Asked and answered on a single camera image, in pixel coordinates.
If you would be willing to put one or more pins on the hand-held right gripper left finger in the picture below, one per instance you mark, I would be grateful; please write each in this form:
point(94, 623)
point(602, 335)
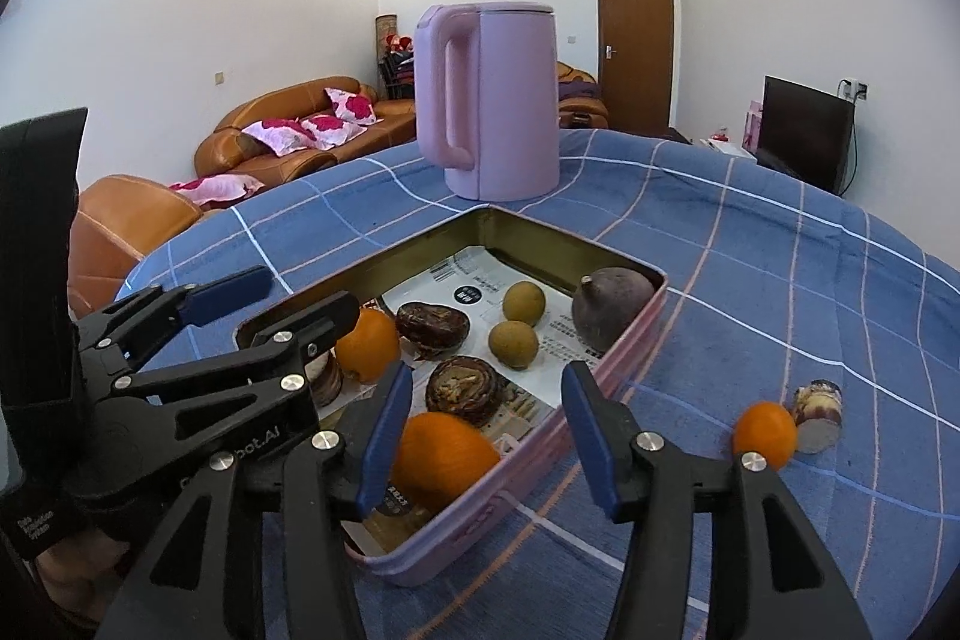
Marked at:
point(382, 441)

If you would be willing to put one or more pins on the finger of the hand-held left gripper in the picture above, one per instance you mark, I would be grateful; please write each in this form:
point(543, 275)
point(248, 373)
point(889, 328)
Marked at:
point(225, 295)
point(315, 321)

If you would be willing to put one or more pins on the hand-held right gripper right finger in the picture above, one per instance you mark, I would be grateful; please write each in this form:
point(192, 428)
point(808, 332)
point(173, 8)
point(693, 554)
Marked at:
point(592, 441)

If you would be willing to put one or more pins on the orange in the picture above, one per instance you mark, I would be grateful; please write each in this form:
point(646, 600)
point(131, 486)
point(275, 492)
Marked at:
point(367, 344)
point(442, 460)
point(765, 430)

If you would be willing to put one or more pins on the dark wrinkled passion fruit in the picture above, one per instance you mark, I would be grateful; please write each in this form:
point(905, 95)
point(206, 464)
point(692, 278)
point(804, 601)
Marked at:
point(433, 329)

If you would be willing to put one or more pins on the pink tin box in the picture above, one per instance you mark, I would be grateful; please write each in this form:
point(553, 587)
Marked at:
point(487, 505)

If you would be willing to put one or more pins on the brown longan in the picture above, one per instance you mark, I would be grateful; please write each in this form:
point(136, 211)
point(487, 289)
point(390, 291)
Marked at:
point(523, 302)
point(514, 344)

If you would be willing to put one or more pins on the person's left hand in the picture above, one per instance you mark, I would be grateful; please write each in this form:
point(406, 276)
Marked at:
point(75, 580)

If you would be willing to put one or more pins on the printed paper liner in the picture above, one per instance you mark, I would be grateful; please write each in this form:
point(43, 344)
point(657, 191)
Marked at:
point(559, 377)

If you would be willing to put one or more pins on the pink floral cushion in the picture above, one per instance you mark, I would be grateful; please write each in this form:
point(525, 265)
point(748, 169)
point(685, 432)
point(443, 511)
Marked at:
point(330, 132)
point(351, 105)
point(217, 189)
point(277, 136)

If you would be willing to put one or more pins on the orange leather armchair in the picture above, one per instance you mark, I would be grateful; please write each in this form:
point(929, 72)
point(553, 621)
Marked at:
point(135, 220)

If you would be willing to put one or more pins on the round dark purple fruit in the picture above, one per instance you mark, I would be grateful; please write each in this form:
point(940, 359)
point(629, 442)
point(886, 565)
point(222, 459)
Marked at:
point(611, 308)

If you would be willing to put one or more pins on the long orange leather sofa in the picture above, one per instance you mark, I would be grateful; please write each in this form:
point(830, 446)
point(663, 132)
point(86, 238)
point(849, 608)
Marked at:
point(270, 104)

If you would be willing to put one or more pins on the blue checked blanket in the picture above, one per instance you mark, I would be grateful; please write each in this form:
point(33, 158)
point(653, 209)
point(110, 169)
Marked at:
point(750, 250)

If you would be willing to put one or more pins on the stack of dark chairs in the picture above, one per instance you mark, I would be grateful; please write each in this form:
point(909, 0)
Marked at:
point(396, 63)

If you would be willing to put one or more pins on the pink electric kettle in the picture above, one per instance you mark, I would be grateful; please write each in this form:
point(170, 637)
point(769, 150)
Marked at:
point(510, 100)

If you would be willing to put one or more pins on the low white table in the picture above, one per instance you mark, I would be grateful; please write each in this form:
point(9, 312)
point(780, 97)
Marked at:
point(724, 147)

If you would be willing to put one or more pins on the small orange leather sofa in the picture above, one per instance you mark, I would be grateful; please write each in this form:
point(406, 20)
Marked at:
point(583, 100)

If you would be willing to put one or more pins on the pink gift bag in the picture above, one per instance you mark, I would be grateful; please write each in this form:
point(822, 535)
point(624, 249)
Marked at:
point(752, 126)

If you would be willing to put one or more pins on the black television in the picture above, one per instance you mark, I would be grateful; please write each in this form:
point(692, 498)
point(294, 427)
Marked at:
point(802, 134)

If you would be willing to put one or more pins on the brown wooden door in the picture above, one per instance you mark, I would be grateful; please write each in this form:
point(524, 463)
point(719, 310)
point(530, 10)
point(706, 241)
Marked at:
point(634, 48)

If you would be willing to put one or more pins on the white wall socket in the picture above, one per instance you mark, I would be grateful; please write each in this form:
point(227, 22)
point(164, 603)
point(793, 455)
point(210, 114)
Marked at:
point(853, 89)

